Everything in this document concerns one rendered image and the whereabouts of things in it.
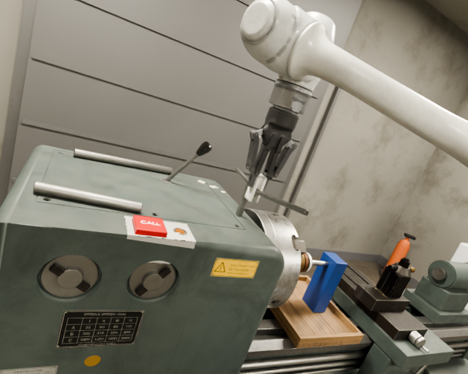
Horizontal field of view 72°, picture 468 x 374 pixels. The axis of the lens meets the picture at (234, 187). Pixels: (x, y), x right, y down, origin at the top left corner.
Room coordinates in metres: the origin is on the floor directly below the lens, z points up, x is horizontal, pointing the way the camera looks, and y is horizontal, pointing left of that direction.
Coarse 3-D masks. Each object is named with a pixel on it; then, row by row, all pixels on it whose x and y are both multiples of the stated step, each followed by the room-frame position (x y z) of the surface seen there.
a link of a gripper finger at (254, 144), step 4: (256, 132) 0.75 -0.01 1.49; (256, 136) 0.75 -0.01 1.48; (252, 140) 0.77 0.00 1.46; (256, 140) 0.75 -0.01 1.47; (252, 144) 0.76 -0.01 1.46; (256, 144) 0.75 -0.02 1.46; (252, 148) 0.76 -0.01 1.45; (256, 148) 0.76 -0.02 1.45; (248, 152) 0.77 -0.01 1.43; (252, 152) 0.76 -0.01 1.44; (256, 152) 0.76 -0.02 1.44; (248, 156) 0.77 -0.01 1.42; (252, 156) 0.75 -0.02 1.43; (256, 156) 0.76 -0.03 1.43; (248, 160) 0.77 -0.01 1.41; (252, 160) 0.76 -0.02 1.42; (248, 164) 0.77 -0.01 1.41; (252, 164) 0.76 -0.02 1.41; (252, 168) 0.76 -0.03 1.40
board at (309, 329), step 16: (304, 288) 1.26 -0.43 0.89; (288, 304) 1.09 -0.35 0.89; (304, 304) 1.13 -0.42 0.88; (288, 320) 0.97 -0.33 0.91; (304, 320) 1.03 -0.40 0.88; (320, 320) 1.07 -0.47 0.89; (336, 320) 1.10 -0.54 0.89; (288, 336) 0.93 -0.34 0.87; (304, 336) 0.91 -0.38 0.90; (320, 336) 0.94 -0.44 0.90; (336, 336) 0.97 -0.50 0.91; (352, 336) 1.01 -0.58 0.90
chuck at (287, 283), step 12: (276, 228) 0.91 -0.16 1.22; (288, 228) 0.94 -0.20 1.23; (276, 240) 0.88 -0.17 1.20; (288, 240) 0.90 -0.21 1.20; (288, 252) 0.87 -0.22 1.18; (300, 252) 0.90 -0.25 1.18; (288, 264) 0.86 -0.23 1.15; (300, 264) 0.88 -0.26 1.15; (288, 276) 0.85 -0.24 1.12; (276, 288) 0.84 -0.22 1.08; (288, 288) 0.86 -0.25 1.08
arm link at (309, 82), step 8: (312, 16) 0.75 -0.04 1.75; (320, 16) 0.75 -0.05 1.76; (328, 24) 0.75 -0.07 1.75; (328, 32) 0.75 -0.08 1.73; (280, 80) 0.77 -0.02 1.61; (288, 80) 0.75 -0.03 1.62; (296, 80) 0.74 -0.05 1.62; (304, 80) 0.74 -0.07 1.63; (312, 80) 0.75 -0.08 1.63; (312, 88) 0.77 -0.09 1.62
